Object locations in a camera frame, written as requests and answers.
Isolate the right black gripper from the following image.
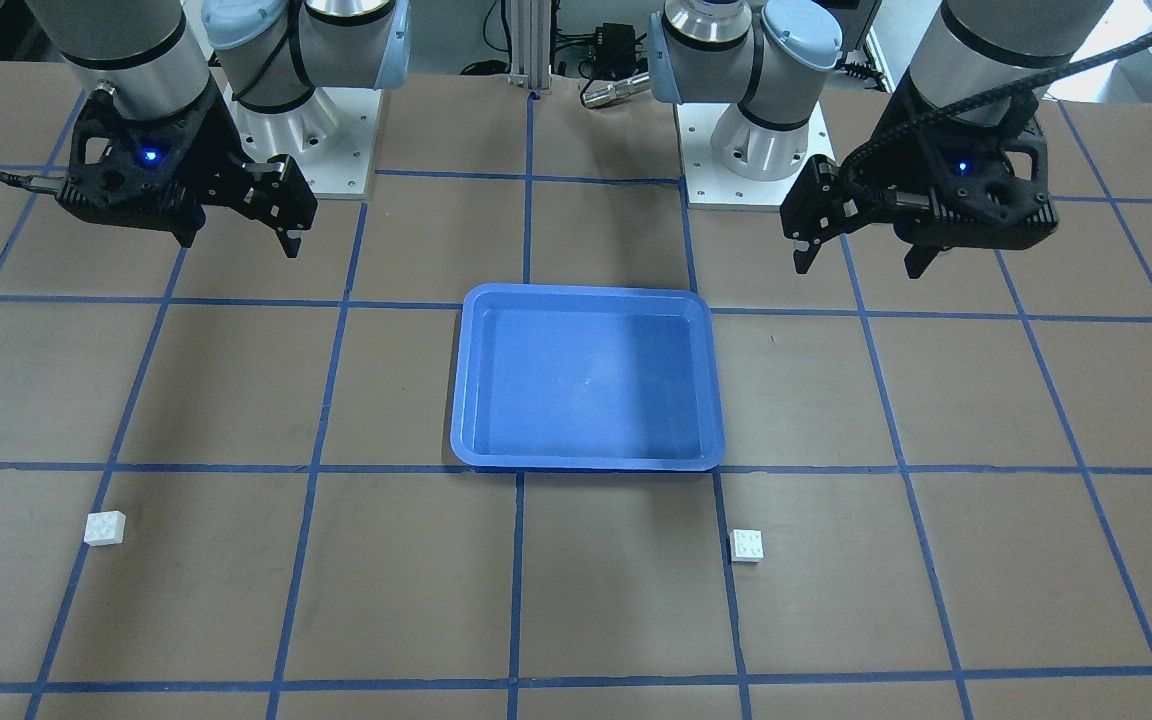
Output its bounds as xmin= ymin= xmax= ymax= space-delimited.
xmin=0 ymin=79 xmax=317 ymax=259

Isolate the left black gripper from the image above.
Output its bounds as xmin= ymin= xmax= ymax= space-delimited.
xmin=780 ymin=85 xmax=1058 ymax=281

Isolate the white block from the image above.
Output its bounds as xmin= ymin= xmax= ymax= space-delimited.
xmin=728 ymin=528 xmax=765 ymax=564
xmin=82 ymin=510 xmax=127 ymax=547

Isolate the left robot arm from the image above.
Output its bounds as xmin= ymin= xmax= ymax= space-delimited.
xmin=646 ymin=1 xmax=1108 ymax=279

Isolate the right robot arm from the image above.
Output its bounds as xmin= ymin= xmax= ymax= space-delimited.
xmin=0 ymin=1 xmax=411 ymax=258

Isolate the blue plastic tray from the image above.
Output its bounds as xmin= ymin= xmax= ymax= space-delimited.
xmin=449 ymin=283 xmax=727 ymax=471

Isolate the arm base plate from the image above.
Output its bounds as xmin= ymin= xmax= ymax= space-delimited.
xmin=675 ymin=103 xmax=833 ymax=211
xmin=228 ymin=88 xmax=384 ymax=200

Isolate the aluminium frame post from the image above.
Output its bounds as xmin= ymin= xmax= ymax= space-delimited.
xmin=505 ymin=1 xmax=553 ymax=97

